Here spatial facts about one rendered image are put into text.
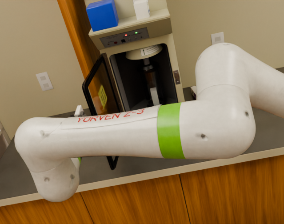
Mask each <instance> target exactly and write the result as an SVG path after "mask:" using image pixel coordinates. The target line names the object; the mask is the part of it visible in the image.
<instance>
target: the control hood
mask: <svg viewBox="0 0 284 224"><path fill-rule="evenodd" d="M141 28H147V30H148V34H149V38H146V39H150V38H153V37H158V36H163V35H167V34H171V33H172V26H171V18H170V14H169V11H168V9H167V8H165V9H161V10H158V11H153V12H150V17H149V18H144V19H140V20H137V18H136V16H132V17H128V18H124V19H120V20H119V22H118V26H116V27H112V28H107V29H103V30H99V31H95V32H93V31H92V28H91V30H90V32H89V34H88V35H89V37H90V38H91V40H92V41H93V43H94V44H95V46H96V47H97V49H98V50H101V49H106V48H105V47H104V45H103V44H102V42H101V41H100V39H99V38H102V37H107V36H112V35H115V34H120V33H123V32H129V31H133V30H137V29H141ZM142 40H145V39H142ZM137 41H140V40H137ZM133 42H136V41H133ZM129 43H132V42H129ZM125 44H128V43H125ZM119 45H123V44H119ZM119 45H115V46H119ZM115 46H111V47H115ZM111 47H107V48H111Z"/></svg>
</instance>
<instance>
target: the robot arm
mask: <svg viewBox="0 0 284 224"><path fill-rule="evenodd" d="M195 75H196V100H193V101H186V102H180V103H173V104H166V105H156V106H152V107H148V108H143V109H138V110H133V111H128V112H121V113H114V114H107V115H99V116H87V115H86V114H84V110H83V108H82V105H78V106H77V109H76V112H75V113H73V114H71V115H70V116H71V117H69V118H50V117H34V118H30V119H28V120H26V121H24V122H23V123H22V124H21V125H20V126H19V128H18V129H17V131H16V134H15V139H14V141H15V147H16V149H17V151H18V153H19V154H20V156H21V157H22V159H23V160H24V162H25V164H26V165H27V167H28V169H29V171H30V173H31V175H32V177H33V180H34V183H35V185H36V188H37V191H38V193H39V194H40V195H41V196H42V197H43V198H44V199H46V200H48V201H51V202H62V201H65V200H67V199H69V198H70V197H71V196H73V195H74V193H75V192H76V190H77V189H78V186H79V181H80V177H79V168H80V163H81V159H82V157H91V156H136V157H149V158H165V159H230V158H234V157H237V156H239V155H241V154H242V153H244V152H245V151H246V150H247V149H248V148H249V147H250V146H251V144H252V142H253V140H254V137H255V133H256V124H255V120H254V115H253V112H252V107H254V108H257V109H260V110H263V111H265V112H269V113H271V114H273V115H276V116H279V117H281V118H284V74H283V73H281V72H280V71H278V70H276V69H274V68H272V67H270V66H269V65H267V64H265V63H264V62H262V61H260V60H258V59H257V58H255V57H253V56H252V55H250V54H249V53H247V52H246V51H244V50H243V49H241V48H240V47H238V46H236V45H234V44H231V43H217V44H214V45H212V46H210V47H208V48H207V49H205V50H204V51H203V52H202V53H201V55H200V56H199V58H198V60H197V62H196V67H195Z"/></svg>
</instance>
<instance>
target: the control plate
mask: <svg viewBox="0 0 284 224"><path fill-rule="evenodd" d="M135 32H138V33H135ZM125 34H127V36H125ZM140 36H142V37H140ZM135 37H136V39H135ZM129 38H130V39H131V40H129ZM146 38H149V34H148V30H147V28H141V29H137V30H133V31H129V32H123V33H120V34H115V35H112V36H107V37H102V38H99V39H100V41H101V42H102V44H103V45H104V47H105V48H107V47H111V46H115V45H119V44H125V43H129V42H133V41H137V40H142V39H146ZM122 39H125V42H123V43H122V42H121V40H122ZM114 42H117V44H114ZM108 44H109V45H108Z"/></svg>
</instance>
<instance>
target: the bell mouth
mask: <svg viewBox="0 0 284 224"><path fill-rule="evenodd" d="M162 49H163V47H162V46H161V45H160V44H156V45H152V46H148V47H144V48H139V49H135V50H131V51H127V52H126V58H128V59H130V60H140V59H145V58H149V57H151V56H154V55H156V54H158V53H159V52H160V51H161V50H162Z"/></svg>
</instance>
